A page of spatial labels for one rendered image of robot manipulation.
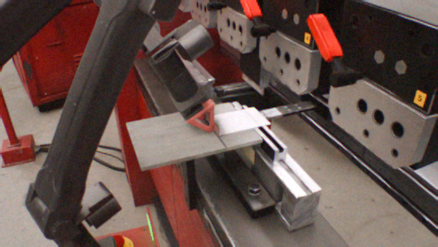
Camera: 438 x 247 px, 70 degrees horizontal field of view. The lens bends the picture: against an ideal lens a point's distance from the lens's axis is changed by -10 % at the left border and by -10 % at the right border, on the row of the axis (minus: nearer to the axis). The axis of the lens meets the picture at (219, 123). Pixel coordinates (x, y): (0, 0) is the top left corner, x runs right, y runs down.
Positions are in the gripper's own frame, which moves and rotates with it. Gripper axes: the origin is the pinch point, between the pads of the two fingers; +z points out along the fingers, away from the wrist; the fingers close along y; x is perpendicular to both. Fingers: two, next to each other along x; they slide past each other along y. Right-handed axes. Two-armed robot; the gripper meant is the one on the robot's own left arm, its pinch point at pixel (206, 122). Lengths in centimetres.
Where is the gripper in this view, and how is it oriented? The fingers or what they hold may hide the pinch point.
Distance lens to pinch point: 77.7
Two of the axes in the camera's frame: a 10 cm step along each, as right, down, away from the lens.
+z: 4.3, 6.7, 6.0
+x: -8.2, 5.7, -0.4
